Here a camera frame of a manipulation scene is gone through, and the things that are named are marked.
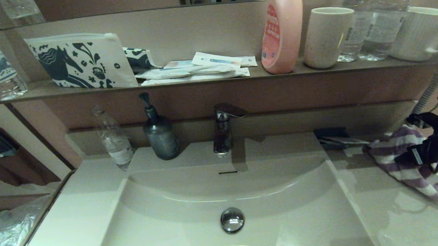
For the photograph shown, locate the white packet blue stripe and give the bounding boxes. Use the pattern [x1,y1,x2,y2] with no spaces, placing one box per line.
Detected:
[191,50,244,73]

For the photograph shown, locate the dark soap dispenser bottle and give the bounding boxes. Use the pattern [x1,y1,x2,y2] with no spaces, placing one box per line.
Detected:
[139,91,181,162]

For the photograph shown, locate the white mug with handle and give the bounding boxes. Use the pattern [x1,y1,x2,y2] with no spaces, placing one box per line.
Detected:
[387,5,438,63]

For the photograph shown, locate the clear plastic bin bag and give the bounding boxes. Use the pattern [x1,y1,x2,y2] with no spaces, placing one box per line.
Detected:
[0,195,57,246]

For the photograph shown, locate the wall mirror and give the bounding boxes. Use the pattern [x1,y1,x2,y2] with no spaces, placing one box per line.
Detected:
[0,0,438,31]

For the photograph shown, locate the white tissue sheet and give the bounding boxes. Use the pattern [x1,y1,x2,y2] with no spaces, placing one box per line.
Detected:
[319,134,371,147]

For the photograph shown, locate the grey wall shelf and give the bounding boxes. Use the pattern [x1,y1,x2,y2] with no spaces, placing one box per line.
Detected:
[0,52,438,106]

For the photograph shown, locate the grey coiled hose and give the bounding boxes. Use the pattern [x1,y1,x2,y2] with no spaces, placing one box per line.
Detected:
[409,70,438,116]

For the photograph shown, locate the white handleless cup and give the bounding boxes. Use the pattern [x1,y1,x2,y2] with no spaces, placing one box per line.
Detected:
[301,6,357,70]

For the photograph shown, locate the small white sachet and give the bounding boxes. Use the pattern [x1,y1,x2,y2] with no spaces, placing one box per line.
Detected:
[238,55,257,67]

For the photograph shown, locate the chrome drain stopper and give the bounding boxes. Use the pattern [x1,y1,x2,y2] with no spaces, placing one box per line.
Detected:
[219,206,246,233]

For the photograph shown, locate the pale pink sachet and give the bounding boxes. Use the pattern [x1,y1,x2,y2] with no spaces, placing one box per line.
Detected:
[164,60,195,70]

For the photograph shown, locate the purple white striped towel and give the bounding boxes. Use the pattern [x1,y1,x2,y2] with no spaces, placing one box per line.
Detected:
[363,123,438,208]

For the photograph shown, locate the clear water bottle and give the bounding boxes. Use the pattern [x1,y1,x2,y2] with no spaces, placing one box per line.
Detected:
[335,0,373,63]
[355,0,422,62]

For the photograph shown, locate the small blue patterned pouch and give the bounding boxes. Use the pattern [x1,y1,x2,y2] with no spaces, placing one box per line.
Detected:
[123,46,162,74]

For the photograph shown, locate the chrome faucet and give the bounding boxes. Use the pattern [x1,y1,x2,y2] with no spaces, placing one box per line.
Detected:
[211,102,250,157]

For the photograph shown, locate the white sink basin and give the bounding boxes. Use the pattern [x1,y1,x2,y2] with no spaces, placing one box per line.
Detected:
[90,129,376,246]

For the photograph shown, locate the small clear plastic bottle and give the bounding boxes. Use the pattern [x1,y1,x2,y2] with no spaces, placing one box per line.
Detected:
[90,105,136,172]

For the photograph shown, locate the white pouch blue horse print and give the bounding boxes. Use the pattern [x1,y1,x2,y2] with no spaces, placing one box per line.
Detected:
[23,31,139,92]

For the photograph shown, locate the pink lotion bottle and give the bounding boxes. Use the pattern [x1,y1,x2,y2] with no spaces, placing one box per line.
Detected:
[258,0,306,75]

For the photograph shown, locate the flat white packet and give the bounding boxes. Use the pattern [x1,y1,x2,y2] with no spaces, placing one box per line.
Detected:
[140,68,251,86]

